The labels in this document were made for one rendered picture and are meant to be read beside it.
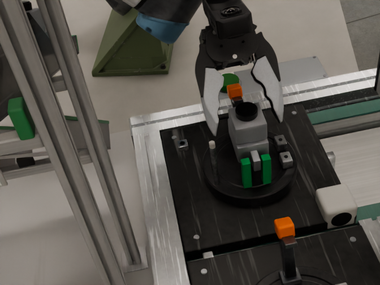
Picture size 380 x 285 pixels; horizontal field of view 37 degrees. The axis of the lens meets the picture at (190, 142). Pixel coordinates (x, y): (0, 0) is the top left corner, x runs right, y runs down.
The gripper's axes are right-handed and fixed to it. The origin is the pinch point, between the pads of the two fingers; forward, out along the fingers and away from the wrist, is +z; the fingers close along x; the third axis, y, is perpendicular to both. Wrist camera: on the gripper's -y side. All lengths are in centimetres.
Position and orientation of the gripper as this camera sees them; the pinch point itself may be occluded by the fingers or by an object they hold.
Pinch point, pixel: (247, 122)
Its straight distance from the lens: 76.8
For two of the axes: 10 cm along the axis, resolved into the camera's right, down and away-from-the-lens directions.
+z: 2.0, 9.8, 0.0
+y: -0.4, 0.0, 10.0
